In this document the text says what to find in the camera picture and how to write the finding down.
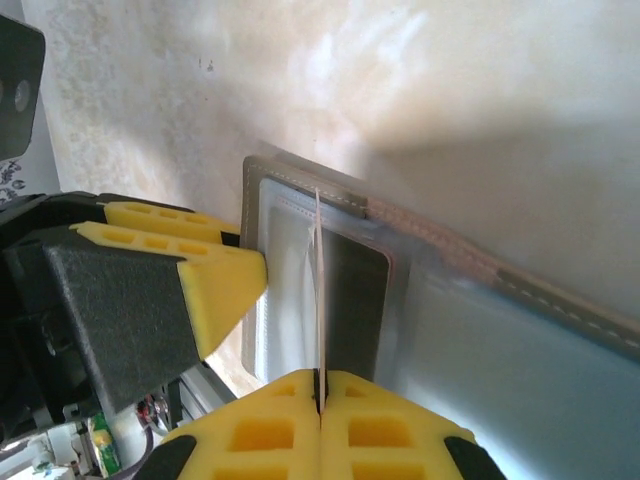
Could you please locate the black plastic card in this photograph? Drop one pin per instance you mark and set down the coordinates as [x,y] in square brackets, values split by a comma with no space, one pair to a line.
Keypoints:
[357,300]

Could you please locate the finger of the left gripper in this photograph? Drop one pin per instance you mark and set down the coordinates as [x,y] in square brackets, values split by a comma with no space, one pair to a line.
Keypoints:
[210,231]
[125,310]

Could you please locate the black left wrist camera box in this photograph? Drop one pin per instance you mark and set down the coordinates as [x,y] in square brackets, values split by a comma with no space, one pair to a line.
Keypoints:
[20,75]

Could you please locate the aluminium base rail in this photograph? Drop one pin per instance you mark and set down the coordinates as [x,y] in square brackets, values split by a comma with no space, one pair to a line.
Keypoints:
[195,400]

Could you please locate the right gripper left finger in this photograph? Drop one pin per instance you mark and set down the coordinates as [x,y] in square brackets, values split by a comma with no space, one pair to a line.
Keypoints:
[300,400]

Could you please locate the grey card holder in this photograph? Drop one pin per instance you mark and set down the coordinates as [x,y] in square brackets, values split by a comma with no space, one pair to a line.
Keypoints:
[500,375]

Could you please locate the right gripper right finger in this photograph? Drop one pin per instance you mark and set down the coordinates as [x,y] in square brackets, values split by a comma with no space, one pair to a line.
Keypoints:
[340,405]

